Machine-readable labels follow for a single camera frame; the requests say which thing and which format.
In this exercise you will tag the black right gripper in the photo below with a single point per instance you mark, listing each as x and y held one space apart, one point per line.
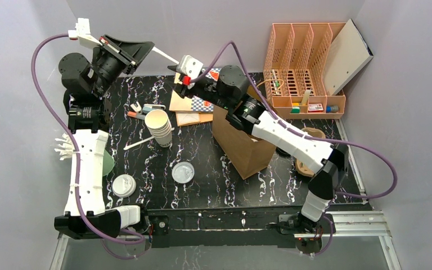
178 70

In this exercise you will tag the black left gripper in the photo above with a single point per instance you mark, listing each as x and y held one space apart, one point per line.
124 54

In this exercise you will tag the brown paper bag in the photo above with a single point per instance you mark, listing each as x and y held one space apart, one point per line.
247 154

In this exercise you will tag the cardboard cup carrier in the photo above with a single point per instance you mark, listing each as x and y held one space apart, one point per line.
306 166

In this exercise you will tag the white stirrer stick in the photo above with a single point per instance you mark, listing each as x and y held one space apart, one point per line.
127 147
166 56

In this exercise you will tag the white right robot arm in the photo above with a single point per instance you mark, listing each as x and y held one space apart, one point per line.
328 161

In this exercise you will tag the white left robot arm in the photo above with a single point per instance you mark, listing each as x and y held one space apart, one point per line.
85 215

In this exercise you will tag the checkered paper sheet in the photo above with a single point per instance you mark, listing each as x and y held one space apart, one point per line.
198 104

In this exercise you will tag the orange file organizer rack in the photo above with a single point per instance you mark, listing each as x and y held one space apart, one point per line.
293 71

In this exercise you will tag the stack of white lids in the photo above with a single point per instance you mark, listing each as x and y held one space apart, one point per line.
159 126

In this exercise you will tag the fallen white stirrer stick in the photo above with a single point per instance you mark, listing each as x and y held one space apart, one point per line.
127 147

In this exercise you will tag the white lid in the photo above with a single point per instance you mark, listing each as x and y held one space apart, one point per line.
183 172
124 186

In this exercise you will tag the white folder board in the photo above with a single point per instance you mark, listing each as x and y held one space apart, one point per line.
347 55

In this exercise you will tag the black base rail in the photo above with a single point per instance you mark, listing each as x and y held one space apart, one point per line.
220 219

